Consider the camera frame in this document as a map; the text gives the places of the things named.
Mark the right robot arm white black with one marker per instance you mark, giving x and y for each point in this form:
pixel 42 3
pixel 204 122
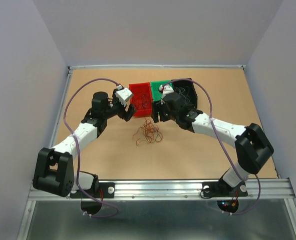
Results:
pixel 252 146

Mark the green plastic bin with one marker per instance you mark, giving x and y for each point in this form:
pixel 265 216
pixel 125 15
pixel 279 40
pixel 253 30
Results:
pixel 154 85

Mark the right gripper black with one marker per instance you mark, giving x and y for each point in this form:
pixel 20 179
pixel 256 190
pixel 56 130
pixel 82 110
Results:
pixel 158 106

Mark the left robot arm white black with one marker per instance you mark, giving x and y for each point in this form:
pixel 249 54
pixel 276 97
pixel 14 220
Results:
pixel 54 172

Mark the black plastic bin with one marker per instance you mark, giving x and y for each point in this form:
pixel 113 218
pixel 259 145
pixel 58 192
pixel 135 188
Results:
pixel 187 90

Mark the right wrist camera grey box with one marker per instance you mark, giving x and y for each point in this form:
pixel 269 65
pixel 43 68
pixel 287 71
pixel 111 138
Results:
pixel 165 89

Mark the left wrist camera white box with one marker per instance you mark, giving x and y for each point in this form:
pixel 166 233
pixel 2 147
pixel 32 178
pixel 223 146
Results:
pixel 123 94

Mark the aluminium table edge frame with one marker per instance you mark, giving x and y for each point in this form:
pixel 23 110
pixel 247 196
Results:
pixel 224 85

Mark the red plastic bin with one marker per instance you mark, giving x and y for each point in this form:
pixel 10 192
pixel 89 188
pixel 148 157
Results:
pixel 142 98

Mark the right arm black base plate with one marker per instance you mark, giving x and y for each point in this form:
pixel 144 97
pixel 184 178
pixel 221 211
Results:
pixel 218 189

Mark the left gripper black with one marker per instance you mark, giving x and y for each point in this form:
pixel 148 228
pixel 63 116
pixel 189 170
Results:
pixel 130 112

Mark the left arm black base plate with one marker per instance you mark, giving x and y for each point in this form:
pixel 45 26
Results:
pixel 105 190

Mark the aluminium mounting rail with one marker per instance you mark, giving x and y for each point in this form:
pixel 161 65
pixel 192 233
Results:
pixel 176 190

